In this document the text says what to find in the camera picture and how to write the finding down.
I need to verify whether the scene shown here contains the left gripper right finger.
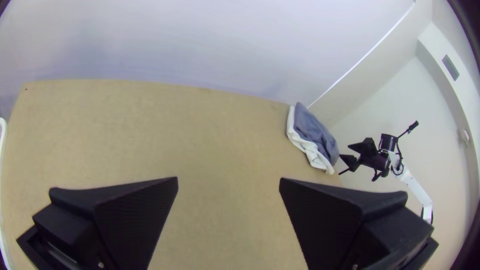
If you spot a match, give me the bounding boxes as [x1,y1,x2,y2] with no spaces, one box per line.
[278,177,434,270]

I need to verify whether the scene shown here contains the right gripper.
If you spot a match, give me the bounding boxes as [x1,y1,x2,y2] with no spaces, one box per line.
[338,149,392,176]

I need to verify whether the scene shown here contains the blue t-shirt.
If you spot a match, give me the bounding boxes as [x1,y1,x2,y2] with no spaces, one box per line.
[293,101,341,167]

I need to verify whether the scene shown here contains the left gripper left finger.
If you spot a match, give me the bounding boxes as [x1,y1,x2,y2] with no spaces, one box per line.
[31,176,180,270]

